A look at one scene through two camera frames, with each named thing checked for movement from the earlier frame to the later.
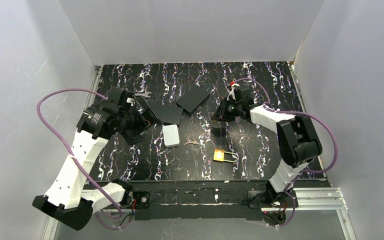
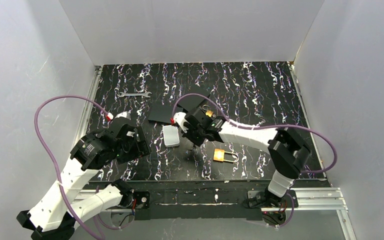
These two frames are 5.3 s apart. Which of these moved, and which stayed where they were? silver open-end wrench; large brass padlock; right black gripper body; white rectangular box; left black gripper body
Moved: left black gripper body; right black gripper body
Stayed: white rectangular box; silver open-end wrench; large brass padlock
